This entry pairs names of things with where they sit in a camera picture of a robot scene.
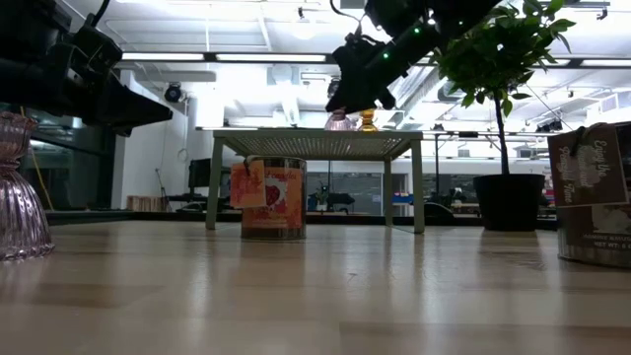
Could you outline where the green leafy plant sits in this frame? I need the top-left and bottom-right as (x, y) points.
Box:
(429, 0), (578, 177)

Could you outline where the black computer monitor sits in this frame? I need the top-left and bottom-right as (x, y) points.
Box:
(188, 157), (213, 196)

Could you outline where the green perforated metal shelf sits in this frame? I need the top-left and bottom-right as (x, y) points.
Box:
(205, 128), (426, 235)

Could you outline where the black aluminium rig frame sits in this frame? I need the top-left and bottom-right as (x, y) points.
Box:
(43, 209), (561, 231)

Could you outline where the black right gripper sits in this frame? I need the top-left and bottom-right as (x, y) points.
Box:
(324, 35), (411, 114)

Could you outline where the ceiling light strip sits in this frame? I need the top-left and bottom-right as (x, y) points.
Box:
(121, 51), (206, 62)
(215, 52), (327, 63)

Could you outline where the candle tin brown label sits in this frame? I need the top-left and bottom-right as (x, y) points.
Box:
(546, 121), (631, 270)

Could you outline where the candle tin orange label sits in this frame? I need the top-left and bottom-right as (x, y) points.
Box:
(229, 155), (308, 242)

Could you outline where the wooden crate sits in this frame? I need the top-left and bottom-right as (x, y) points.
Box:
(126, 195), (169, 213)

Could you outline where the black plant pot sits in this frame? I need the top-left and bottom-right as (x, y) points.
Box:
(472, 173), (546, 233)

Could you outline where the amber glass candlestick holder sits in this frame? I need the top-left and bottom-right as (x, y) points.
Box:
(357, 107), (380, 133)

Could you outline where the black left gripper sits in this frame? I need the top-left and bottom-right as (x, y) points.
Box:
(0, 24), (175, 138)

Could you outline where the yellow cable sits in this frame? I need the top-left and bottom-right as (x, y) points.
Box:
(29, 147), (54, 212)

